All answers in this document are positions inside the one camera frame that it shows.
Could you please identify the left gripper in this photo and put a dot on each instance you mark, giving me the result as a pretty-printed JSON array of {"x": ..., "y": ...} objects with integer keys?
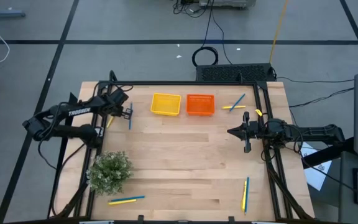
[{"x": 116, "y": 109}]

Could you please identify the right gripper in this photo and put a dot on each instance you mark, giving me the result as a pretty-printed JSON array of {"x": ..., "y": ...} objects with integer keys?
[{"x": 246, "y": 143}]

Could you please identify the blue pencil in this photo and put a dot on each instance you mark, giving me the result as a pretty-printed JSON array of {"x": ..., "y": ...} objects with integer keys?
[
  {"x": 239, "y": 99},
  {"x": 247, "y": 189},
  {"x": 127, "y": 198},
  {"x": 130, "y": 124}
]

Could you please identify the yellow highlighter pen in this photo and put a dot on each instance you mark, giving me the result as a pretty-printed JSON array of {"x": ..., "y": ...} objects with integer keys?
[
  {"x": 244, "y": 199},
  {"x": 110, "y": 122},
  {"x": 242, "y": 106}
]

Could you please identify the small yellow block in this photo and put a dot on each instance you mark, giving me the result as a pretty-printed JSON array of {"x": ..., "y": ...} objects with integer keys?
[{"x": 122, "y": 202}]

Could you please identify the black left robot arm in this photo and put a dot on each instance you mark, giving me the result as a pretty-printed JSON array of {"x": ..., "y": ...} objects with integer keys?
[{"x": 79, "y": 111}]

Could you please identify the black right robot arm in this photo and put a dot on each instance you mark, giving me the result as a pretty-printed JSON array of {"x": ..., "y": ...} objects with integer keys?
[{"x": 315, "y": 130}]

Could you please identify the yellow plastic basket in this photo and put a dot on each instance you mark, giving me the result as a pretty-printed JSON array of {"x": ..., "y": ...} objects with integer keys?
[{"x": 165, "y": 104}]

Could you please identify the orange plastic basket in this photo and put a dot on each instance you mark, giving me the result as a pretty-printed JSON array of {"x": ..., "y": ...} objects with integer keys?
[{"x": 200, "y": 104}]

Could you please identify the black perforated computer case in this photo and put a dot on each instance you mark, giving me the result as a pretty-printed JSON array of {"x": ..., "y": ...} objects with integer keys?
[{"x": 233, "y": 73}]

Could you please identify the green artificial plant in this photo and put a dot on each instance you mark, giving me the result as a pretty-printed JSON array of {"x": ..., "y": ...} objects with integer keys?
[{"x": 109, "y": 172}]

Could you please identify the white paper sheet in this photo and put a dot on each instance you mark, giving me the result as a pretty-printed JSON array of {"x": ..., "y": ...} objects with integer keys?
[{"x": 317, "y": 177}]

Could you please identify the gray equipment case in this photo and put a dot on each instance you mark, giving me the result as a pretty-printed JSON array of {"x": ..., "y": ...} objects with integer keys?
[{"x": 227, "y": 3}]

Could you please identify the gray furniture foot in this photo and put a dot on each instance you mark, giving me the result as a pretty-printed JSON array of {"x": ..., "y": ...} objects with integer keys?
[{"x": 8, "y": 13}]

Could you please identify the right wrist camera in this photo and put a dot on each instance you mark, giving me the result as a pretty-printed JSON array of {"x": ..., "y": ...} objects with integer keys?
[{"x": 257, "y": 129}]

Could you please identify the black metal table frame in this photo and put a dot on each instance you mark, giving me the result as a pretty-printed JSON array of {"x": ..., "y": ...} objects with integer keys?
[{"x": 179, "y": 83}]

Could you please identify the black frame bracket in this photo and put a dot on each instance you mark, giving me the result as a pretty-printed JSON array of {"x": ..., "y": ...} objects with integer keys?
[
  {"x": 140, "y": 219},
  {"x": 231, "y": 219}
]

